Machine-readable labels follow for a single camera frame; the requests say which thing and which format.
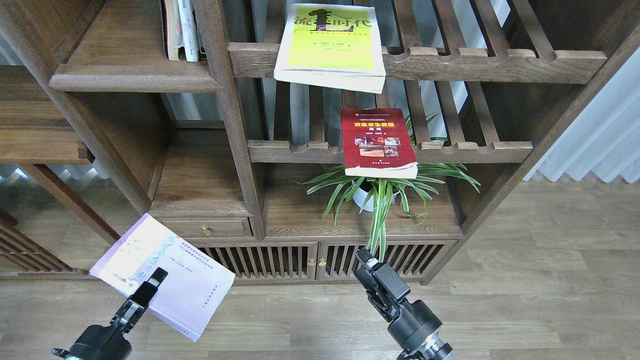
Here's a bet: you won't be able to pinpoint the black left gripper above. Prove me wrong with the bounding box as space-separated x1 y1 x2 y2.
52 268 169 360

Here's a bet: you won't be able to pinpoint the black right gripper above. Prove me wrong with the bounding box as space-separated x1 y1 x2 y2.
354 248 443 356

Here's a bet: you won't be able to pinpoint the white lavender cover book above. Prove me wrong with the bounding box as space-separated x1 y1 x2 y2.
89 214 235 341

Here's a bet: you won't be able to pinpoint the red cover book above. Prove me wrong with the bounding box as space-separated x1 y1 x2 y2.
340 108 418 179

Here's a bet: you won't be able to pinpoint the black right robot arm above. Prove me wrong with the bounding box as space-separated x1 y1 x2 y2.
354 248 455 360

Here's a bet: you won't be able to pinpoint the white plant pot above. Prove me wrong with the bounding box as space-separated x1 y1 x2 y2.
352 177 400 215

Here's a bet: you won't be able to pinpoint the green spider plant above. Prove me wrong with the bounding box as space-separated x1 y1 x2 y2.
305 107 480 261

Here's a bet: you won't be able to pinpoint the brass drawer knob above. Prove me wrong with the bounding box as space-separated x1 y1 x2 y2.
201 225 212 236

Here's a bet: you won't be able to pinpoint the dark wooden bookshelf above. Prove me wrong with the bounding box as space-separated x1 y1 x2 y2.
1 0 639 285

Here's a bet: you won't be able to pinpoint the yellow green cover book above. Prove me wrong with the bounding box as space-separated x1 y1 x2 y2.
273 3 386 94

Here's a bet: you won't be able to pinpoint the white pleated curtain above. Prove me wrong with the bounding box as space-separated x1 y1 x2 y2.
524 50 640 183

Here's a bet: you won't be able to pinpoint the upright dark green book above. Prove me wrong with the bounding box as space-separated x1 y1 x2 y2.
195 22 207 60

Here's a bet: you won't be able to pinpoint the upright beige book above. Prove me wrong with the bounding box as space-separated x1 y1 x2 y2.
160 0 184 61

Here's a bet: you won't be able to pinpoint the upright white book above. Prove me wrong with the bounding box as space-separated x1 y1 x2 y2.
177 0 200 62

